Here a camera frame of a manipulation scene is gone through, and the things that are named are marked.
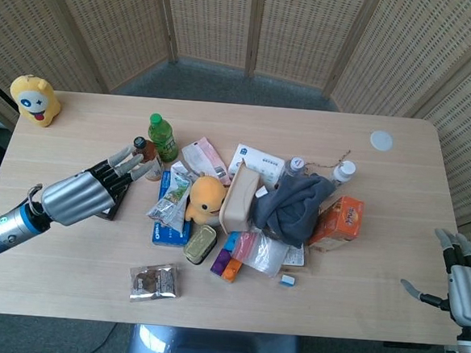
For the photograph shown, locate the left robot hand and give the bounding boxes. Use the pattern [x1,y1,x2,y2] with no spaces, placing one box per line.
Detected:
[37,139,146,232]

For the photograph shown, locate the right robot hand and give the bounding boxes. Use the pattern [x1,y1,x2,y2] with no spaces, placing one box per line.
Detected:
[397,225,471,330]

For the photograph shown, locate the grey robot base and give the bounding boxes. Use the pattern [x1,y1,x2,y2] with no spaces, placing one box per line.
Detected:
[125,322,302,353]

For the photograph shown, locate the dark grape juice bottle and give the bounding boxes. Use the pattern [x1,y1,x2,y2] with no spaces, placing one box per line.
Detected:
[99,177,134,223]

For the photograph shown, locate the brown tea bottle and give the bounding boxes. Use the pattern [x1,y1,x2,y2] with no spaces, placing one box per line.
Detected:
[129,135,167,183]

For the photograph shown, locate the green white snack bag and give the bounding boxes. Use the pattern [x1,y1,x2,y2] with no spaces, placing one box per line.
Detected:
[145,159,199,239]

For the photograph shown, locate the blue cookie box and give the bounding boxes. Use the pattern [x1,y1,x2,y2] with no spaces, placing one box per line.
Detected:
[151,169,197,247]

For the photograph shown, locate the green drink bottle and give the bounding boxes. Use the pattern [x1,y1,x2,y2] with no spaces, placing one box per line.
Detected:
[145,112,182,164]

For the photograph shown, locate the yellow plush toy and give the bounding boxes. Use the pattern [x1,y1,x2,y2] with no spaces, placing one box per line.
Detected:
[7,73,65,129]

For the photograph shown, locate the clear brown snack packet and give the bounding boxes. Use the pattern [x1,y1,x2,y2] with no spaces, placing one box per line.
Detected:
[127,260,184,306]

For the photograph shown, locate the orange dinosaur plush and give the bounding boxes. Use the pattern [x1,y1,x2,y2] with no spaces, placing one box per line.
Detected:
[184,173,228,227]

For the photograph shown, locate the gold tin can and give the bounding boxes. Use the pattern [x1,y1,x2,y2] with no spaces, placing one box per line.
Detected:
[181,224,219,268]

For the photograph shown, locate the pink white packet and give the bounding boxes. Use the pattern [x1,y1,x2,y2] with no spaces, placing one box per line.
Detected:
[178,135,235,186]

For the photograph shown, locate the orange carton box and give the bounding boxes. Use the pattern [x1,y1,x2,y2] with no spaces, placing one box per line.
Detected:
[306,193,367,253]

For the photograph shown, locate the purple toy block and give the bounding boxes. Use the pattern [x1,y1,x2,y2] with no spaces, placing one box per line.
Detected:
[209,247,234,277]

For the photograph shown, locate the blue toy block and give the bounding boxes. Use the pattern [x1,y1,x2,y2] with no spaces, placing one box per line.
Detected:
[222,230,243,254]

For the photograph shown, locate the beige tissue box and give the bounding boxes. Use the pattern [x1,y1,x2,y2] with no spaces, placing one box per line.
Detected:
[218,158,262,238]

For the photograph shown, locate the orange toy block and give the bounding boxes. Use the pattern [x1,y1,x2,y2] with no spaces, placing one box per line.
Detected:
[220,257,245,285]

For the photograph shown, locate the white pill bottle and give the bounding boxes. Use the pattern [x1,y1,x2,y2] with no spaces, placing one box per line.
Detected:
[330,159,358,189]

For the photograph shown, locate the brown white booklet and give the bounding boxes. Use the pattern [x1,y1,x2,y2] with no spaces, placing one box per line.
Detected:
[281,241,308,269]

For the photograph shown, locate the white round table cap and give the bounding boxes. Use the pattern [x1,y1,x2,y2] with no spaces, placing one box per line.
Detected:
[369,130,395,152]

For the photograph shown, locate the white tissue pack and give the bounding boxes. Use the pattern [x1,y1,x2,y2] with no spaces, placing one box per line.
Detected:
[226,142,288,189]

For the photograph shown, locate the clear zip bag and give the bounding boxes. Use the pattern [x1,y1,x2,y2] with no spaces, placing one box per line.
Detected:
[231,229,291,278]

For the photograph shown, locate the grey cloth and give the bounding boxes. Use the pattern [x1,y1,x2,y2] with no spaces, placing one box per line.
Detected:
[248,169,337,251]

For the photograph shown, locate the clear water bottle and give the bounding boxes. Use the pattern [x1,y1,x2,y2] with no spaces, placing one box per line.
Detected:
[283,154,309,181]

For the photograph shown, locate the woven folding screen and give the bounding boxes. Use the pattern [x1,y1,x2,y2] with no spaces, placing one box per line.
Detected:
[0,0,471,259]

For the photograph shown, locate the black floor cable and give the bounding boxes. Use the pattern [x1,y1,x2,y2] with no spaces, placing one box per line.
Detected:
[85,320,117,353]

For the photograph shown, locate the brown twine string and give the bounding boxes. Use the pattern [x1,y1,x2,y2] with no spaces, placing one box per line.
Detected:
[302,147,352,180]

